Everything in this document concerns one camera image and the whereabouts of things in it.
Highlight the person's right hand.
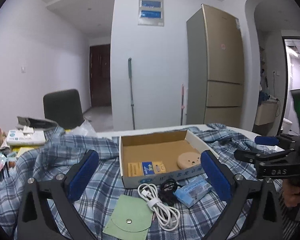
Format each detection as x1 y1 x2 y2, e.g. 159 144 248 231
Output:
282 179 300 208

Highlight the hanging blue cloth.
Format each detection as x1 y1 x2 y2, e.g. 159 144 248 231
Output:
259 90 271 103

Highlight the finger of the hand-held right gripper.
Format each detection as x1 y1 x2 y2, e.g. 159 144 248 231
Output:
234 148 294 168
254 134 300 153

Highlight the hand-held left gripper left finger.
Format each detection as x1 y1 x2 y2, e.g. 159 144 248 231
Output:
16 149 100 240

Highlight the grey mop handle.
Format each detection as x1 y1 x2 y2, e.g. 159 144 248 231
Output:
128 57 136 130

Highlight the blue tissue packet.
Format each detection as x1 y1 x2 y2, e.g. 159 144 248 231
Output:
174 177 213 208

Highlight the grey cloth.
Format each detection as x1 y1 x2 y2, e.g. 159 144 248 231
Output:
16 116 59 130

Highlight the brown door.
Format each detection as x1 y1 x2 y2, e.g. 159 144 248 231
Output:
89 44 111 107

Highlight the white wipes pack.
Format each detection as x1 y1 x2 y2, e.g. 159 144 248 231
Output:
6 128 46 146

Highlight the white toilet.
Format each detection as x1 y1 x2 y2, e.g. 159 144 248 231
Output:
281 117 293 133

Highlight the blue plaid cloth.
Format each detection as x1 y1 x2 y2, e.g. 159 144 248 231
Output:
0 123 300 240

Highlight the washbasin cabinet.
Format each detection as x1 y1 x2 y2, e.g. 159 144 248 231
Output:
254 99 278 126

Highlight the yellow paper pad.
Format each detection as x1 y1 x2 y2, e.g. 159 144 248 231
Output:
12 145 44 158

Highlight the black cable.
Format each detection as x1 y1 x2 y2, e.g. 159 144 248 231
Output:
158 179 182 203

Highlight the dark chair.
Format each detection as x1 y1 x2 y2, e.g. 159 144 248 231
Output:
43 89 84 130

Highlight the cardboard box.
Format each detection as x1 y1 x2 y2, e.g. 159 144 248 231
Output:
119 129 222 189

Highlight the green snap pouch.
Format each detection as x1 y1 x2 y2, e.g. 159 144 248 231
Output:
102 194 154 240

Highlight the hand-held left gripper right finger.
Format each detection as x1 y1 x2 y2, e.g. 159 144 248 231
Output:
200 150 284 240

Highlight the wall electrical panel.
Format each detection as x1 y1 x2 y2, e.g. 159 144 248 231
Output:
137 0 164 27

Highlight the yellow and blue packet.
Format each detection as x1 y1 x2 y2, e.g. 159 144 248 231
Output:
127 160 167 178

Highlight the gold refrigerator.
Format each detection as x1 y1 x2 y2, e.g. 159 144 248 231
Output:
186 4 245 130

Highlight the white charging cable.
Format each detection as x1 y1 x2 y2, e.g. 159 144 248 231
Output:
137 183 181 232

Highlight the clear plastic bag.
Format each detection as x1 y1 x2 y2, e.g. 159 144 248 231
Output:
65 119 98 137

